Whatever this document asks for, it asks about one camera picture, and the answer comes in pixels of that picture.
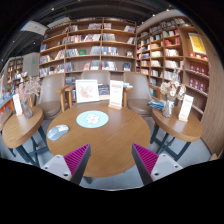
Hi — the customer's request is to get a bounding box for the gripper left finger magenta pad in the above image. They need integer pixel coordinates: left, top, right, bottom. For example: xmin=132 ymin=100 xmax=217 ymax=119
xmin=41 ymin=143 xmax=92 ymax=186

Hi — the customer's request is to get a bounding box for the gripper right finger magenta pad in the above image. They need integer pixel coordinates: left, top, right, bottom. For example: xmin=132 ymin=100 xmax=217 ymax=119
xmin=131 ymin=143 xmax=184 ymax=186

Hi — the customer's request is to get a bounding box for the grey computer mouse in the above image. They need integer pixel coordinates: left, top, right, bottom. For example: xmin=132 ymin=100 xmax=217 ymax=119
xmin=47 ymin=125 xmax=69 ymax=141

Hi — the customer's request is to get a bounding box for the round light blue mouse pad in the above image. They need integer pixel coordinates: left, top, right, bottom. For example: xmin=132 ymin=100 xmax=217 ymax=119
xmin=76 ymin=110 xmax=109 ymax=129

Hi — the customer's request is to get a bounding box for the round wooden centre table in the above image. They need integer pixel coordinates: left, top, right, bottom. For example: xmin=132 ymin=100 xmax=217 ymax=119
xmin=47 ymin=102 xmax=151 ymax=178

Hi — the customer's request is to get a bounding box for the round wooden table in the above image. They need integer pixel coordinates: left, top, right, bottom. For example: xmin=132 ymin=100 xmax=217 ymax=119
xmin=2 ymin=106 xmax=44 ymax=148
xmin=152 ymin=106 xmax=203 ymax=142
xmin=47 ymin=102 xmax=151 ymax=178

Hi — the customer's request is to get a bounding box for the round wooden right table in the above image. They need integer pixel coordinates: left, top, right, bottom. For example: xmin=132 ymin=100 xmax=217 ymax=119
xmin=152 ymin=106 xmax=203 ymax=142

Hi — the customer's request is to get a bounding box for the stack of books on table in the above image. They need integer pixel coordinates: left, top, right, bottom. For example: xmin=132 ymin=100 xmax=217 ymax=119
xmin=148 ymin=98 xmax=165 ymax=111

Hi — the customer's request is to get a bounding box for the white sign on right table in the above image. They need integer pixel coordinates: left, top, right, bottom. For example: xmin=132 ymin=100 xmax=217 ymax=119
xmin=178 ymin=95 xmax=194 ymax=122

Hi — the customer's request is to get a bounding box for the white sign on table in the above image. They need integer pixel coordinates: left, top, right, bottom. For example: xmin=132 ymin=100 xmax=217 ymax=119
xmin=178 ymin=95 xmax=194 ymax=122
xmin=13 ymin=94 xmax=23 ymax=115

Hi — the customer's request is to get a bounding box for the right beige armchair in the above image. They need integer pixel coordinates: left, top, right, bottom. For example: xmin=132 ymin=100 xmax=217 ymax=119
xmin=123 ymin=71 xmax=152 ymax=117

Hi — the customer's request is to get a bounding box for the beige armchair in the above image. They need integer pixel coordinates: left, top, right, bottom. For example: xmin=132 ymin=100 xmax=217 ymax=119
xmin=123 ymin=71 xmax=152 ymax=117
xmin=65 ymin=70 xmax=110 ymax=105
xmin=37 ymin=73 xmax=66 ymax=120

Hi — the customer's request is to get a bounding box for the round wooden left table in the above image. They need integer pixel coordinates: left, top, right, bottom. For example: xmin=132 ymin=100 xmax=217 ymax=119
xmin=2 ymin=106 xmax=44 ymax=148

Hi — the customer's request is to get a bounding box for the white framed picture card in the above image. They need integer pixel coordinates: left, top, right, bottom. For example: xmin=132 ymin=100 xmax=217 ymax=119
xmin=75 ymin=79 xmax=99 ymax=103

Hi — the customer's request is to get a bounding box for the left beige armchair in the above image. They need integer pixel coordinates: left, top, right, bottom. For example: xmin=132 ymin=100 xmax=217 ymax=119
xmin=37 ymin=73 xmax=66 ymax=120

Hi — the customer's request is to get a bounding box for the right vase with dried flowers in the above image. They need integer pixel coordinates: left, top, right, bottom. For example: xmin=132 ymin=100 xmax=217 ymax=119
xmin=160 ymin=69 xmax=186 ymax=118

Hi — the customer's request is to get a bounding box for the vase with dried flowers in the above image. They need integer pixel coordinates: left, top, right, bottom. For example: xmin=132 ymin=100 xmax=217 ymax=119
xmin=160 ymin=69 xmax=186 ymax=118
xmin=16 ymin=77 xmax=40 ymax=119

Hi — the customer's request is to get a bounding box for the white sign on left table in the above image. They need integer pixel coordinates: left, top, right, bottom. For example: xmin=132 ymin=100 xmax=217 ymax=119
xmin=13 ymin=94 xmax=23 ymax=115

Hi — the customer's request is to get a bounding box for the white sign on wooden stand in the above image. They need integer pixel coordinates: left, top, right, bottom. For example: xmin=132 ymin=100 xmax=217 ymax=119
xmin=109 ymin=80 xmax=123 ymax=110

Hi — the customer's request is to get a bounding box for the left vase with dried flowers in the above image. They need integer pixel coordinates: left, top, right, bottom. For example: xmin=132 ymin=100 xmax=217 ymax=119
xmin=16 ymin=77 xmax=40 ymax=119

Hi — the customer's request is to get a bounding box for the middle beige armchair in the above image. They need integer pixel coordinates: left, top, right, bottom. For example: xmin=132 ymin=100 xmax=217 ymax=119
xmin=65 ymin=70 xmax=110 ymax=105

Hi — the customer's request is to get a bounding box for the far left wooden bookshelf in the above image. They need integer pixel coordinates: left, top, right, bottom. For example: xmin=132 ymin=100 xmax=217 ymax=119
xmin=7 ymin=57 xmax=23 ymax=91

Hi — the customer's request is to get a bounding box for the large wooden centre bookshelf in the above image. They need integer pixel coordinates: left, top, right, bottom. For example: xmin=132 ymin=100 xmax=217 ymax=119
xmin=39 ymin=17 xmax=137 ymax=78

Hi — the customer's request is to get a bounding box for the wooden right bookshelf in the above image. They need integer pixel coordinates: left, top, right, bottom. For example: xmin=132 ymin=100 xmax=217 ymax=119
xmin=136 ymin=16 xmax=209 ymax=120

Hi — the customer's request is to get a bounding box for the yellow poster on shelf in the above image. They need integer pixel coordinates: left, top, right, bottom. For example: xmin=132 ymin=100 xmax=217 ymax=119
xmin=188 ymin=33 xmax=206 ymax=54

